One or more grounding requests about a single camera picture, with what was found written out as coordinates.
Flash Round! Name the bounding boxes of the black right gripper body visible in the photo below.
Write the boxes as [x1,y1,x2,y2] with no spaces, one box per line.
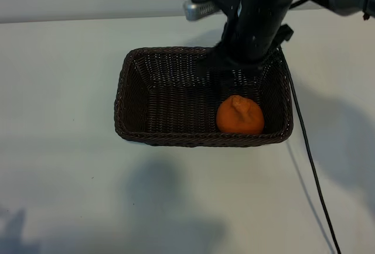
[204,11,261,75]

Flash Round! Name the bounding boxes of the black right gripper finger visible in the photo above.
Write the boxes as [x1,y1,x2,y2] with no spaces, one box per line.
[218,74,238,98]
[196,56,223,79]

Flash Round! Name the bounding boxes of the orange fruit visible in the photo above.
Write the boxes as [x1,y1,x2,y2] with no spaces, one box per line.
[216,95,265,135]

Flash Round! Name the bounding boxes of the dark brown woven basket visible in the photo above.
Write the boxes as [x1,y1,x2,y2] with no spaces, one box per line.
[113,46,294,148]

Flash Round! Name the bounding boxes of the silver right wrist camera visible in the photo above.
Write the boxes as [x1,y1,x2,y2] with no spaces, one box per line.
[183,0,222,20]

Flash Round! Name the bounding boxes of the braided black cable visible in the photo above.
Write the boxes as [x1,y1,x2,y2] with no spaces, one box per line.
[274,0,342,254]

